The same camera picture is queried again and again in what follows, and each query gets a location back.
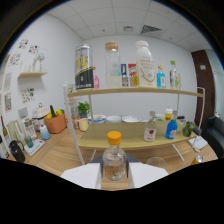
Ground potted green plant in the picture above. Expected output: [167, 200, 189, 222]
[77, 101, 91, 119]

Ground black chair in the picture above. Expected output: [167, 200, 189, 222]
[201, 114, 224, 159]

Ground clear bottle orange cap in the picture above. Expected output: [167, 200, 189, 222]
[101, 130, 128, 182]

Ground brown door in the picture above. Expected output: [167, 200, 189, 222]
[190, 49, 214, 129]

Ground blue rimmed bowl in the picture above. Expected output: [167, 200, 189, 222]
[87, 114, 107, 124]

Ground clear bottle red label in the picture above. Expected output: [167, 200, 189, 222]
[143, 111, 158, 143]

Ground yellow mug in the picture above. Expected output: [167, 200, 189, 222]
[77, 117, 90, 132]

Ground white figurine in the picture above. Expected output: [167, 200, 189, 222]
[31, 52, 46, 73]

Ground white kitchen scale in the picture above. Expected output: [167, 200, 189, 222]
[23, 138, 46, 157]

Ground white shallow plate bowl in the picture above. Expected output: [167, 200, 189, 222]
[121, 115, 142, 124]

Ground large white milk bottle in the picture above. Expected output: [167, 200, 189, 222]
[134, 40, 156, 89]

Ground small blue bottle yellow cap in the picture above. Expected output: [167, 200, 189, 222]
[156, 65, 167, 89]

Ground blue and white box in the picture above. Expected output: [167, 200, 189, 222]
[120, 63, 128, 88]

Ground clear drinking glass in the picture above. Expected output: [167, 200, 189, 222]
[145, 156, 168, 169]

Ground glass jar cork lid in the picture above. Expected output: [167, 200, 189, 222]
[104, 40, 123, 89]

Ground white appliance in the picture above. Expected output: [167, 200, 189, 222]
[31, 103, 51, 120]

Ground blue liquid bottle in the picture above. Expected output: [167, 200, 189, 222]
[165, 110, 179, 140]

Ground wooden wall shelf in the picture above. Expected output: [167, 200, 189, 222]
[17, 71, 48, 80]

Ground clear bottle green cap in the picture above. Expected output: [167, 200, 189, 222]
[169, 60, 182, 90]

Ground ceiling air vent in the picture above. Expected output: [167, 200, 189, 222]
[139, 24, 164, 36]

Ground green limes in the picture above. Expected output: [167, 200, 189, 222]
[181, 121, 195, 138]

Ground green cup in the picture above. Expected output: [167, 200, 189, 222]
[24, 134, 34, 149]

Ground tall black yellow can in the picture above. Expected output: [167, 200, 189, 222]
[74, 44, 95, 91]

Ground wooden two-tier rack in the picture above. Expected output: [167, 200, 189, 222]
[62, 85, 206, 166]

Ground white notebook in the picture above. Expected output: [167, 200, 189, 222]
[188, 134, 209, 153]

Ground pink bottle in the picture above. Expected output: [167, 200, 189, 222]
[92, 66, 100, 90]

